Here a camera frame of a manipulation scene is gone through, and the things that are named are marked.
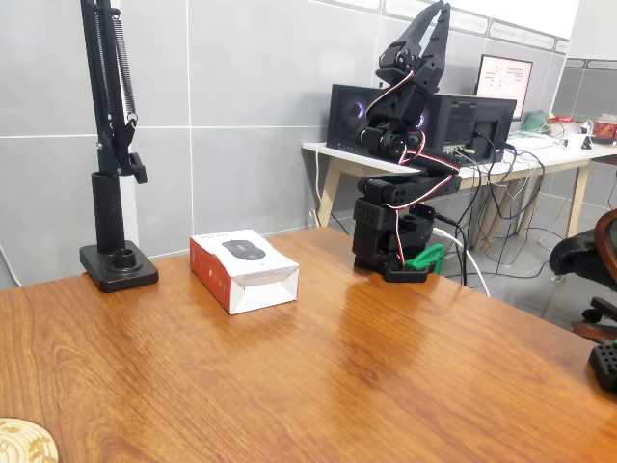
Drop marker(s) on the white papers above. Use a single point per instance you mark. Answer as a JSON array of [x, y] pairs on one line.
[[530, 140]]

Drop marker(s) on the white table wooden legs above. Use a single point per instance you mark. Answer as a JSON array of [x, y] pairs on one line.
[[554, 166]]

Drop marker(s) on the small white box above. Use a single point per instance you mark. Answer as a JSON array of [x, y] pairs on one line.
[[575, 142]]

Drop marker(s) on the computer monitor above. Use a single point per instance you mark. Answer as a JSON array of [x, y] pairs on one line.
[[506, 77]]

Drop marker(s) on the red printed tin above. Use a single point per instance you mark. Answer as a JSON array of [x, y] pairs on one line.
[[605, 130]]

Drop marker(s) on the orange white mouse box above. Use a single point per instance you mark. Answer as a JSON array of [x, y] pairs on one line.
[[241, 260]]

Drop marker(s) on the round wooden coaster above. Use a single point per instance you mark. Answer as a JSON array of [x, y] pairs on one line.
[[24, 443]]

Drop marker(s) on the black computer case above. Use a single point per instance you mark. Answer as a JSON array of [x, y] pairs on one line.
[[482, 125]]

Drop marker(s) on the black stand clamp base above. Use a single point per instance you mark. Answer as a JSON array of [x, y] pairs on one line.
[[108, 270]]

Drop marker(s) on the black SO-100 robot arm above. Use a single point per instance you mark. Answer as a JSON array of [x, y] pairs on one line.
[[376, 222]]

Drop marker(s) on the black office chair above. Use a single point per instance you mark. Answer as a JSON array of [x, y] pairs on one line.
[[578, 260]]

